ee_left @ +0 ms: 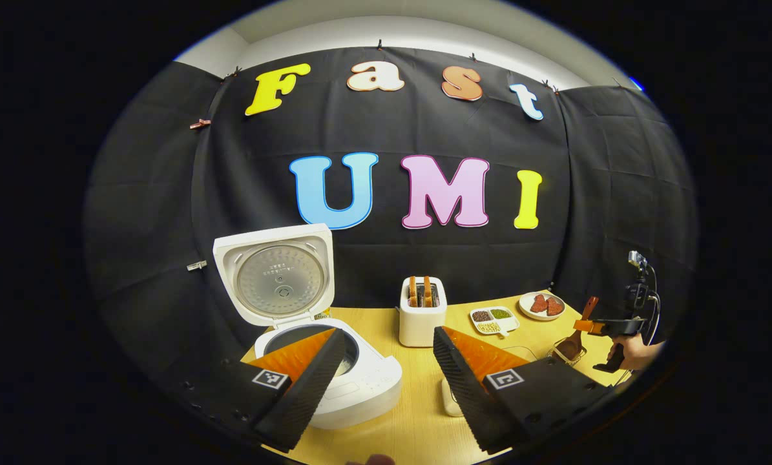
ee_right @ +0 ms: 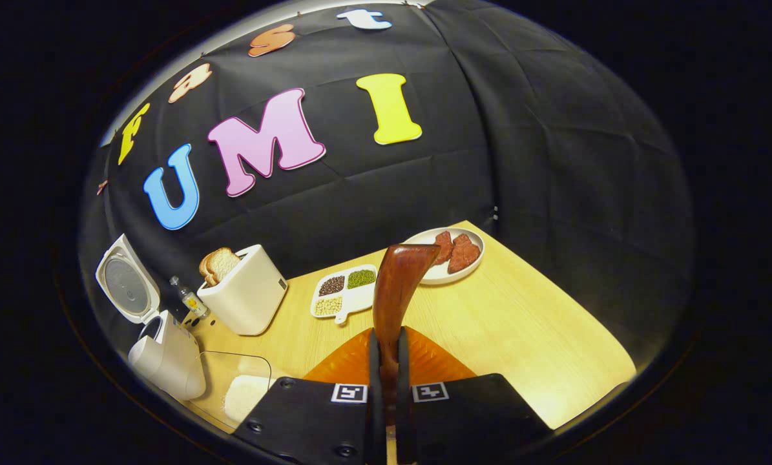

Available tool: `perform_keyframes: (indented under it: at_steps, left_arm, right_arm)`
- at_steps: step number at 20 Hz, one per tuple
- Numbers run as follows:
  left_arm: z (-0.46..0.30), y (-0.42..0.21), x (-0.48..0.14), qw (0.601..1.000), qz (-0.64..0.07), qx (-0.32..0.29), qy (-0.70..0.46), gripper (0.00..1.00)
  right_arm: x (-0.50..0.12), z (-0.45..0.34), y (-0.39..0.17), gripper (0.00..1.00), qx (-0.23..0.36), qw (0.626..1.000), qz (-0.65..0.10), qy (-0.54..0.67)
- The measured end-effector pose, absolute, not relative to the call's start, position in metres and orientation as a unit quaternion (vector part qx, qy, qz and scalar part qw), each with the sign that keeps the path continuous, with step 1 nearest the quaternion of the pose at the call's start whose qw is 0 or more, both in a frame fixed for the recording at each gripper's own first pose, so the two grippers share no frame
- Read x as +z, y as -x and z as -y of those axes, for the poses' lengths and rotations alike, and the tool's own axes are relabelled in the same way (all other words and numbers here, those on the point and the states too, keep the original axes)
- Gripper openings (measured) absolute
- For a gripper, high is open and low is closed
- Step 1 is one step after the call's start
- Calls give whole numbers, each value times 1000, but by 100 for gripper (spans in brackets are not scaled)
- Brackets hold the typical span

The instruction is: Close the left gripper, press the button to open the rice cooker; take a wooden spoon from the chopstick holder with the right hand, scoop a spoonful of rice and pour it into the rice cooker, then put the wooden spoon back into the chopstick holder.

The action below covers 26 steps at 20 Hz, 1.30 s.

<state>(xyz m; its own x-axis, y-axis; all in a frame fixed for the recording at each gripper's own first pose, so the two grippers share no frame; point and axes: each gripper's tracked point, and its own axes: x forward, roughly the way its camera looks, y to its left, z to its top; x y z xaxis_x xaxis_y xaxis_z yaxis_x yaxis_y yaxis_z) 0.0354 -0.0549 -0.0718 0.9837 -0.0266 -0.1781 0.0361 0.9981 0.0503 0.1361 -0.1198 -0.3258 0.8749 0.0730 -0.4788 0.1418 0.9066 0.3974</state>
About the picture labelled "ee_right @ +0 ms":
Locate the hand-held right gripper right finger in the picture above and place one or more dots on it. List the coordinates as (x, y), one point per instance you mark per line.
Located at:
(404, 420)

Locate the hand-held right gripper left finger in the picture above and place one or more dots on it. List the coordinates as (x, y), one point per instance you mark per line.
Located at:
(374, 413)

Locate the brown wooden spoon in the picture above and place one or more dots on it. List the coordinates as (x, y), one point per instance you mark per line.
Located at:
(395, 290)

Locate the clear plastic rice container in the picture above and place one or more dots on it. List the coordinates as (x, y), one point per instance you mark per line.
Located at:
(243, 397)

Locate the white rice cooker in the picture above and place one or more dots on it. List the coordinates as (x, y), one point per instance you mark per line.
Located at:
(166, 361)

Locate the white divided grain dish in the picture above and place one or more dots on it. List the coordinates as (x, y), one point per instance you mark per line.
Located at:
(344, 294)

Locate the white round plate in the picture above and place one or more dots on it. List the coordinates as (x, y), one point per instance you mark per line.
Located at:
(424, 274)

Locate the white toaster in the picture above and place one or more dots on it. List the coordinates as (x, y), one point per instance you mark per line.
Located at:
(247, 300)

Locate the red meat slice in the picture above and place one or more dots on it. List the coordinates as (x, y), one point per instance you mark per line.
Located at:
(444, 247)
(464, 255)

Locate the toast bread slice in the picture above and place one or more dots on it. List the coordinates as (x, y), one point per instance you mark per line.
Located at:
(206, 271)
(225, 261)

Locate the small glass bottle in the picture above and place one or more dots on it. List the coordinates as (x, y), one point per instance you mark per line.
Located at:
(192, 302)

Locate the black backdrop cloth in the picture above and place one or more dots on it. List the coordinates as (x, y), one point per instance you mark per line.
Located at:
(553, 161)

